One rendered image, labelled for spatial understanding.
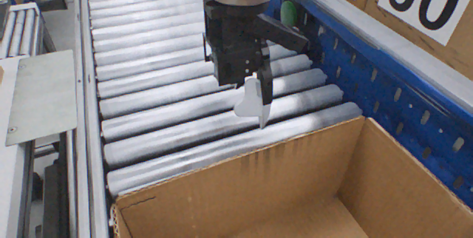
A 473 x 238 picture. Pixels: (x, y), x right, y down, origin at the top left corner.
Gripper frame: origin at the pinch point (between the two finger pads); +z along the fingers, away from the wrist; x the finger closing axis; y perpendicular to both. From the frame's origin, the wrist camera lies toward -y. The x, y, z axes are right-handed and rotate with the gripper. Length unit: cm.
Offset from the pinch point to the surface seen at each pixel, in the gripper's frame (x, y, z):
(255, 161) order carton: 18.9, 8.3, -10.2
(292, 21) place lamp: -23.9, -21.3, -0.7
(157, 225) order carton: 19.6, 19.8, -5.8
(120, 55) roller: -34.8, 20.4, 5.9
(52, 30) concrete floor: -216, 70, 80
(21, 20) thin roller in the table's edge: -64, 45, 5
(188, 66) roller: -23.0, 6.2, 5.3
